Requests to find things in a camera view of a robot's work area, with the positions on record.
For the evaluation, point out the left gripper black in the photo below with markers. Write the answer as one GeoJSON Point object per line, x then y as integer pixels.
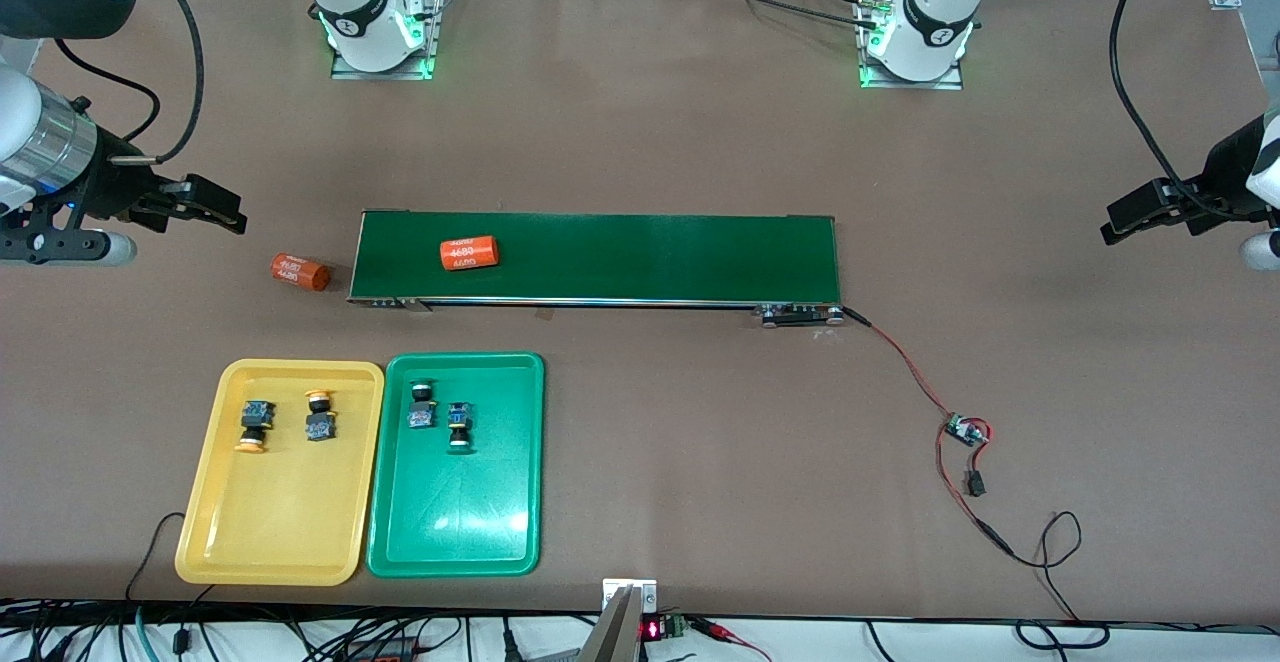
{"type": "Point", "coordinates": [1228, 168]}

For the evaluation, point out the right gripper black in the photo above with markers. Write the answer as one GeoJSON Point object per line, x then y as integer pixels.
{"type": "Point", "coordinates": [112, 185]}

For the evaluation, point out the orange cylinder marked 4680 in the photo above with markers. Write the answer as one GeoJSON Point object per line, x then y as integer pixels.
{"type": "Point", "coordinates": [298, 271]}
{"type": "Point", "coordinates": [469, 253]}

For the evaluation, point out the yellow mushroom pushbutton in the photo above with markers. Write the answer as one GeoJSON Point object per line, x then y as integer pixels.
{"type": "Point", "coordinates": [320, 420]}
{"type": "Point", "coordinates": [253, 427]}

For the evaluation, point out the green pushbutton dark block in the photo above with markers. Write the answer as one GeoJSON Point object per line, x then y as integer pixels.
{"type": "Point", "coordinates": [422, 410]}

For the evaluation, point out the green pushbutton blue block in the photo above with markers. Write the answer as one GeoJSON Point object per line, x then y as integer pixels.
{"type": "Point", "coordinates": [459, 422]}

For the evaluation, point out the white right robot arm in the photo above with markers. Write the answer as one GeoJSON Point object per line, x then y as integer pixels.
{"type": "Point", "coordinates": [360, 2]}

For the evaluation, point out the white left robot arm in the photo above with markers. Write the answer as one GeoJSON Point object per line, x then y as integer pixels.
{"type": "Point", "coordinates": [935, 2]}

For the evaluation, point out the small black circuit board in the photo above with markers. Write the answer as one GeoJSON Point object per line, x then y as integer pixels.
{"type": "Point", "coordinates": [965, 431]}

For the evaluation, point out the yellow plastic tray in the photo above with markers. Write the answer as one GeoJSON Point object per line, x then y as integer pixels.
{"type": "Point", "coordinates": [280, 522]}

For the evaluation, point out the green plastic tray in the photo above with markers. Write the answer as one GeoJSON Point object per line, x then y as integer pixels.
{"type": "Point", "coordinates": [460, 522]}

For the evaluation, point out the green conveyor belt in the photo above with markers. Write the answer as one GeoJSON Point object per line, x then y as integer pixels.
{"type": "Point", "coordinates": [650, 262]}

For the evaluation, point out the red clip lead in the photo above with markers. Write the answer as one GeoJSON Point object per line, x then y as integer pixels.
{"type": "Point", "coordinates": [715, 630]}

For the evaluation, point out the grey metal bar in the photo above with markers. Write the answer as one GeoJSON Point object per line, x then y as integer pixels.
{"type": "Point", "coordinates": [612, 637]}

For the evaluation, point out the black module red display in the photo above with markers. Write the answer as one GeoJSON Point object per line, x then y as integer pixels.
{"type": "Point", "coordinates": [655, 629]}

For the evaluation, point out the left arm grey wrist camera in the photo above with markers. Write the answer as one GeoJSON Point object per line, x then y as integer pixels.
{"type": "Point", "coordinates": [1262, 250]}

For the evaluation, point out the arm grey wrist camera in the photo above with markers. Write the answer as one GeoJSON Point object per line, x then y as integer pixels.
{"type": "Point", "coordinates": [70, 244]}
{"type": "Point", "coordinates": [1262, 250]}

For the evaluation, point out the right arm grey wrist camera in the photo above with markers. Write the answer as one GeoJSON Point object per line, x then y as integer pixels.
{"type": "Point", "coordinates": [70, 244]}

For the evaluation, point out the black inline switch red lead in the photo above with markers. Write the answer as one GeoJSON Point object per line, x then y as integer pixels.
{"type": "Point", "coordinates": [975, 485]}

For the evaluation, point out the silver bracket plate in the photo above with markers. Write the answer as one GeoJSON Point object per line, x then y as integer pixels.
{"type": "Point", "coordinates": [645, 594]}

